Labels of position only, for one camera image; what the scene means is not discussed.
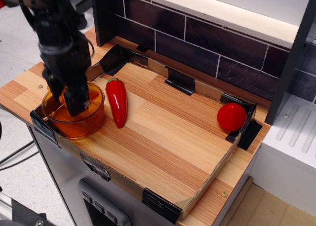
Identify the white toy sink counter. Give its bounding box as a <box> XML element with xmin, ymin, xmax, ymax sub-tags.
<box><xmin>251</xmin><ymin>95</ymin><xmax>316</xmax><ymax>216</ymax></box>

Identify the orange toy carrot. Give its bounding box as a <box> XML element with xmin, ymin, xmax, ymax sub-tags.
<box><xmin>59</xmin><ymin>87</ymin><xmax>70</xmax><ymax>107</ymax></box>

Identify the black office chair base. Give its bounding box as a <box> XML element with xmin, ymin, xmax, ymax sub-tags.
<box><xmin>75</xmin><ymin>0</ymin><xmax>92</xmax><ymax>30</ymax></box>

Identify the orange transparent plastic pot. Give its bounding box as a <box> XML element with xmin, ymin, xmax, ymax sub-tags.
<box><xmin>41</xmin><ymin>81</ymin><xmax>105</xmax><ymax>139</ymax></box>

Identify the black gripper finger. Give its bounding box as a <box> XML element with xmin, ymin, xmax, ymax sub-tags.
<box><xmin>42</xmin><ymin>72</ymin><xmax>66</xmax><ymax>103</ymax></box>
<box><xmin>63</xmin><ymin>89</ymin><xmax>91</xmax><ymax>116</ymax></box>

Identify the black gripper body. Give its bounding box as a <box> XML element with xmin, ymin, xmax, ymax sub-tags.
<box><xmin>39</xmin><ymin>33</ymin><xmax>91</xmax><ymax>93</ymax></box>

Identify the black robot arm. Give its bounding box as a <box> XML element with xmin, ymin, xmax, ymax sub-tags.
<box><xmin>4</xmin><ymin>0</ymin><xmax>93</xmax><ymax>116</ymax></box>

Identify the dark grey left post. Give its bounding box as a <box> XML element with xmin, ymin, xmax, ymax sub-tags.
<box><xmin>92</xmin><ymin>0</ymin><xmax>117</xmax><ymax>46</ymax></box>

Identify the dark grey upright post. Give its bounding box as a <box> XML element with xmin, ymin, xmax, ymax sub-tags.
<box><xmin>265</xmin><ymin>0</ymin><xmax>316</xmax><ymax>125</ymax></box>

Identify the red toy pepper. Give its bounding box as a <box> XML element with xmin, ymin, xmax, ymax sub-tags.
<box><xmin>106</xmin><ymin>78</ymin><xmax>127</xmax><ymax>129</ymax></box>

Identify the cardboard fence with black tape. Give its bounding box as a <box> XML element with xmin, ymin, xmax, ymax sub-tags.
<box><xmin>30</xmin><ymin>41</ymin><xmax>269</xmax><ymax>226</ymax></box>

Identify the red toy tomato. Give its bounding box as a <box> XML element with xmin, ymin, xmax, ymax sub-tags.
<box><xmin>217</xmin><ymin>103</ymin><xmax>247</xmax><ymax>132</ymax></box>

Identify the black floor cable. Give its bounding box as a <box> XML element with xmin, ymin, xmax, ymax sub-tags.
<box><xmin>0</xmin><ymin>140</ymin><xmax>40</xmax><ymax>171</ymax></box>

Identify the grey control panel with buttons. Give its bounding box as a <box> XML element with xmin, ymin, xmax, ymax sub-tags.
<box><xmin>78</xmin><ymin>180</ymin><xmax>131</xmax><ymax>226</ymax></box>

